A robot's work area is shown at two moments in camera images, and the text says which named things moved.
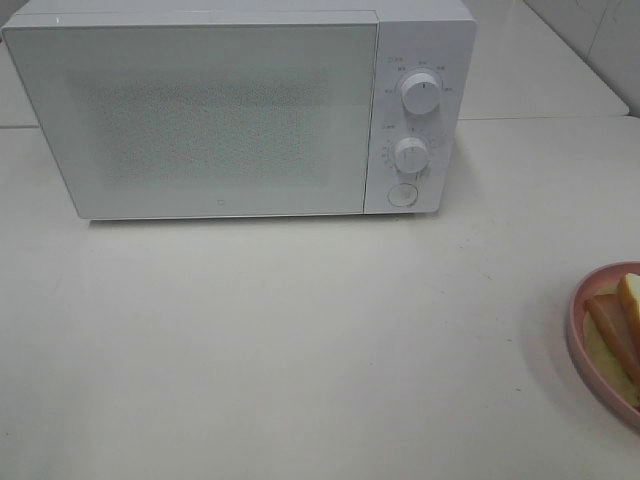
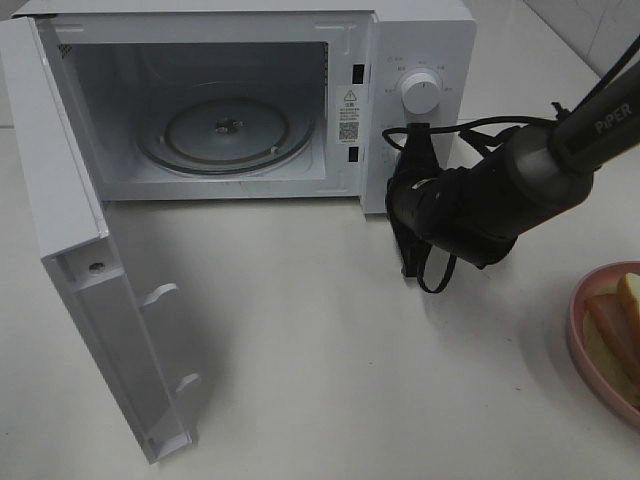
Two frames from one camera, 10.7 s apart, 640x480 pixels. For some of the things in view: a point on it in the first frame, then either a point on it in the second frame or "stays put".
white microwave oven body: (167, 109) stays put
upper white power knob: (421, 93) stays put
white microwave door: (164, 120) to (123, 330)
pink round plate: (605, 275) stays put
